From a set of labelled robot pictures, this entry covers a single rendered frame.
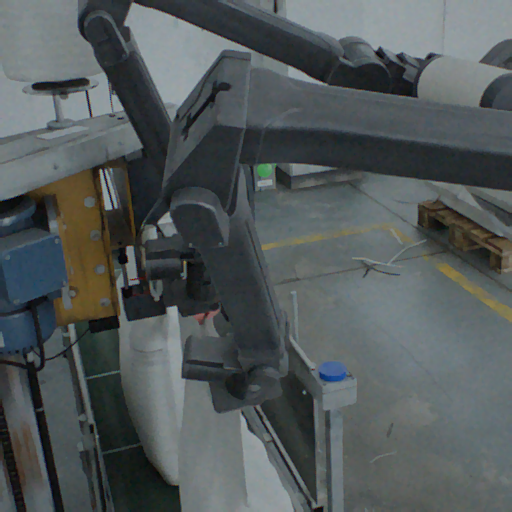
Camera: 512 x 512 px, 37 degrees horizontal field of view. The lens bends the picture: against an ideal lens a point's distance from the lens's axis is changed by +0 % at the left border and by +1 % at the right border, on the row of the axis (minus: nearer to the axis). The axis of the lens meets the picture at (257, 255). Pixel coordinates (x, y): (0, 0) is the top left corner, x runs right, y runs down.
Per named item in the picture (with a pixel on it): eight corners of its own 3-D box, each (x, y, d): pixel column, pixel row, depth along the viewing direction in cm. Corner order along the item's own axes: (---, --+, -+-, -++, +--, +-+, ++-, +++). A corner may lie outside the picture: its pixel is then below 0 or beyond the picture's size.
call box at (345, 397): (357, 403, 162) (357, 379, 159) (323, 411, 159) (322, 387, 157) (342, 384, 169) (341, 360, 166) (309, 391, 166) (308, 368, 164)
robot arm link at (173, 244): (216, 232, 121) (209, 203, 128) (144, 237, 119) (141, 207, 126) (216, 289, 129) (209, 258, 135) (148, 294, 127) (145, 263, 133)
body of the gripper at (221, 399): (203, 370, 111) (210, 357, 105) (268, 356, 114) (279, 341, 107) (214, 413, 109) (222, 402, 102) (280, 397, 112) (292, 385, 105)
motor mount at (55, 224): (81, 309, 127) (66, 219, 121) (40, 317, 125) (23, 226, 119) (66, 249, 152) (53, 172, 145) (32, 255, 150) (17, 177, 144)
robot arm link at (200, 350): (281, 377, 93) (284, 314, 97) (189, 365, 91) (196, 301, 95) (261, 408, 103) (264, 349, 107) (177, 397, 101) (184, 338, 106)
